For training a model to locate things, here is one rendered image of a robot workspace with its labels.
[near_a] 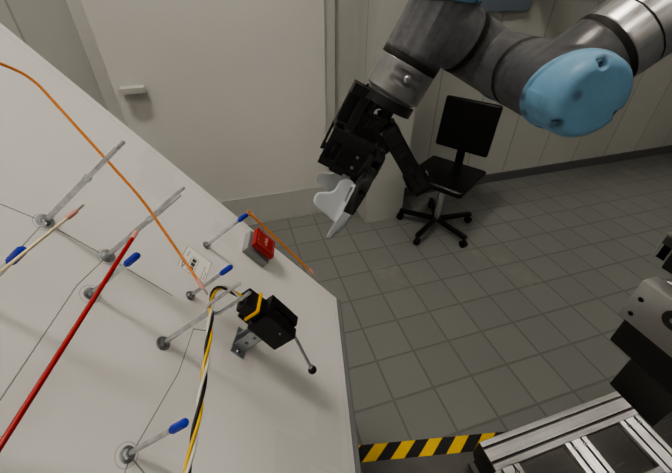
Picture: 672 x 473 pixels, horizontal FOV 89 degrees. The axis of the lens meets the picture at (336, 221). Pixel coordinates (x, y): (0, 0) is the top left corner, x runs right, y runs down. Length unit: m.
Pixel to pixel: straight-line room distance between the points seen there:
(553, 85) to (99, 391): 0.51
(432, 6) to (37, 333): 0.51
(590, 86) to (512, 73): 0.08
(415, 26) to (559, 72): 0.17
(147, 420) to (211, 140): 2.05
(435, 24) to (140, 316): 0.48
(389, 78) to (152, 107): 1.99
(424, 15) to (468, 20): 0.05
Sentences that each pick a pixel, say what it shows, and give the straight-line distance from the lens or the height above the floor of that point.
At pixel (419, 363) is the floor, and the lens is 1.86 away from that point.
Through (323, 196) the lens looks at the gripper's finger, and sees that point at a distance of 0.48.
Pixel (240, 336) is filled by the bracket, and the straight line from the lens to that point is 0.57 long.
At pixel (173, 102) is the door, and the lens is 2.32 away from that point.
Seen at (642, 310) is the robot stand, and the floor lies 1.07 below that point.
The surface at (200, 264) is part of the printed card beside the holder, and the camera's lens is 0.59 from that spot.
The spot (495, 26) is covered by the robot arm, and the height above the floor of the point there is 1.49.
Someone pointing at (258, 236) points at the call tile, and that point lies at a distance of 0.68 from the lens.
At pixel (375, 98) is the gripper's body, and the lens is 0.46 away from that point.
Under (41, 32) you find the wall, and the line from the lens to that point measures 2.43.
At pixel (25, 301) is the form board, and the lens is 0.44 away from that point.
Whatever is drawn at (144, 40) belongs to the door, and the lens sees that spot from 2.26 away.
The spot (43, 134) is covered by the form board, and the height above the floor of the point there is 1.37.
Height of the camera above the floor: 1.54
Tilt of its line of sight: 35 degrees down
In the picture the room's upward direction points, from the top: straight up
